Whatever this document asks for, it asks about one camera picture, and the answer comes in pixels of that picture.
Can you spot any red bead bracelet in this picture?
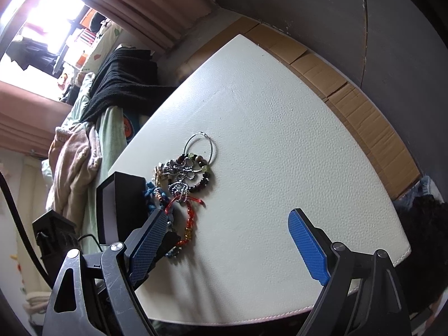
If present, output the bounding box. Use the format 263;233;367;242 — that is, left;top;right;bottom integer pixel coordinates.
164;196;205;247

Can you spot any brown cardboard sheet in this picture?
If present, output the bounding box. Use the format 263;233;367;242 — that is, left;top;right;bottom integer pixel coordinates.
182;16;422;200

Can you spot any gold brooch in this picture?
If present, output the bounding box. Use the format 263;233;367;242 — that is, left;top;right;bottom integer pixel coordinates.
153;164;172;186

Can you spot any white coiled cable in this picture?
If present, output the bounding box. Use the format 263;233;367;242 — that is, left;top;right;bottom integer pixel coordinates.
23;289;53;316

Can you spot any large silver hoop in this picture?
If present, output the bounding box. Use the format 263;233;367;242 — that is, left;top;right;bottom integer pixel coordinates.
184;132;218;169

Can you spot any blue denim cloth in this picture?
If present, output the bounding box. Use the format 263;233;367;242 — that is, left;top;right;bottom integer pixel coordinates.
392;175;440;211

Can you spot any black knitted garment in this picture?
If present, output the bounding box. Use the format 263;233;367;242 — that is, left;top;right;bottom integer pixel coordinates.
80;47;183;125

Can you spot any beige pink fleece cloth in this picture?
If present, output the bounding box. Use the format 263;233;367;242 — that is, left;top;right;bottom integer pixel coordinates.
45;122;103;218

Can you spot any dark fuzzy cloth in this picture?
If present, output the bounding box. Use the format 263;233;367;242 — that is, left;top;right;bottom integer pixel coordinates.
392;194;448;316

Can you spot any dark garment with orange patch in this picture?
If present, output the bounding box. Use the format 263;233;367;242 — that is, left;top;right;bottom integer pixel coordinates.
121;110;151;144

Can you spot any black jewelry box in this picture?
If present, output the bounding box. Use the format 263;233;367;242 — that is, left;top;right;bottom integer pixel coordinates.
96;171;148;246

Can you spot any blue bead bracelet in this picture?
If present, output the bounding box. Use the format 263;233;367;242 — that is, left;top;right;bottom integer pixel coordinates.
164;245;183;261

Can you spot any pink curtain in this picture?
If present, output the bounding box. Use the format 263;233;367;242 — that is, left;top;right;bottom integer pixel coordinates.
58;0;225;55
0;80;76;158

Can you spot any light green blanket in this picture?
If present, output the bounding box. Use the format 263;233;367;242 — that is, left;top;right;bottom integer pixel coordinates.
61;72;128;239

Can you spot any white patterned cloth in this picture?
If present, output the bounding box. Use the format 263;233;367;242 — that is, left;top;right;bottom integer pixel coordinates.
75;21;123;78

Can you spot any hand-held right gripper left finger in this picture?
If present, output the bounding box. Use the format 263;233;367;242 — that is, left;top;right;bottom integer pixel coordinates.
42;209;169;336

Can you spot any thin black cable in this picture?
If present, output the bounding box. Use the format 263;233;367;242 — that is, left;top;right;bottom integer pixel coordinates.
77;234;104;253

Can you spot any dark bead bracelet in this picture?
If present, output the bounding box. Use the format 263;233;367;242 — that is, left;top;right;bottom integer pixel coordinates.
178;152;214;195

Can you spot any thick black cable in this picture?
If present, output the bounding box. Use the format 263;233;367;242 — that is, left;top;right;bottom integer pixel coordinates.
0;170;50;281

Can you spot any silver bead chain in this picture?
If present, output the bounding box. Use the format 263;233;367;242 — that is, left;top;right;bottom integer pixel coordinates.
163;157;202;197

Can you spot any blue cord bracelet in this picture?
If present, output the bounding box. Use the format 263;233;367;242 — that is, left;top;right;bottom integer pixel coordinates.
142;180;169;214

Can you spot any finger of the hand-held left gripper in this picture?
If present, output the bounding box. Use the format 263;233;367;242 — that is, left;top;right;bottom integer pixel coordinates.
149;230;182;277

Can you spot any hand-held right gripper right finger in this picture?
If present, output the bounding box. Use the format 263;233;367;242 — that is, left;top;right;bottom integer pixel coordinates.
288;209;412;336

